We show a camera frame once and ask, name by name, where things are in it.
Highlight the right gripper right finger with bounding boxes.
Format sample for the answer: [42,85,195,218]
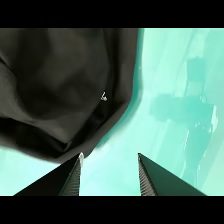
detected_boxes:
[137,152,208,197]

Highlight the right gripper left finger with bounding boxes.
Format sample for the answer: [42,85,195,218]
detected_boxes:
[13,152,85,197]

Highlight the black garment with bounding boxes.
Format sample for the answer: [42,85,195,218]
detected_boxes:
[0,28,145,165]

